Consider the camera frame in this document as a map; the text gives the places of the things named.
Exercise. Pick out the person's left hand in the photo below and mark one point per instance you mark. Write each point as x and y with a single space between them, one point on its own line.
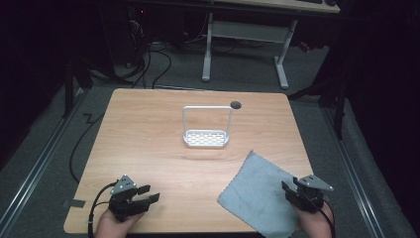
112 226

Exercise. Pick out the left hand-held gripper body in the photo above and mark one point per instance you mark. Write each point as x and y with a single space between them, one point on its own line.
124 201

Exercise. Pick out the white-legged desk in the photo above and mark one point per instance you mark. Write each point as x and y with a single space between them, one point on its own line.
251 31

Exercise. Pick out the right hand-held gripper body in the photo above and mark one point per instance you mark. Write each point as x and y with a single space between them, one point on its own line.
310 195

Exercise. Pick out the person's right hand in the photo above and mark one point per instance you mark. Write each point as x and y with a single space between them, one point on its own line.
313 223

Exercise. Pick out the grey tape piece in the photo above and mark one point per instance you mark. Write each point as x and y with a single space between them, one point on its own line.
74 203

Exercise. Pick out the black metal stand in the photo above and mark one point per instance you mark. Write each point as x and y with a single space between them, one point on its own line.
340 105
69 89

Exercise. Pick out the black computer tower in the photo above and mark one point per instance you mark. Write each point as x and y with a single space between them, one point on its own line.
127 36

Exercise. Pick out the black keyboard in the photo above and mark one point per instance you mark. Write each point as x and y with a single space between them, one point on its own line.
309 1

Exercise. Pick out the metal floor rail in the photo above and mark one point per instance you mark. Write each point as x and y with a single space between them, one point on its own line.
36 165
353 172

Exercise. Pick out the grey cloth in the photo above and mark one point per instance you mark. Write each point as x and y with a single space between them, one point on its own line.
256 191

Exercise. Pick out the white rack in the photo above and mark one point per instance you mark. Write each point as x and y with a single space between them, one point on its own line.
205 138

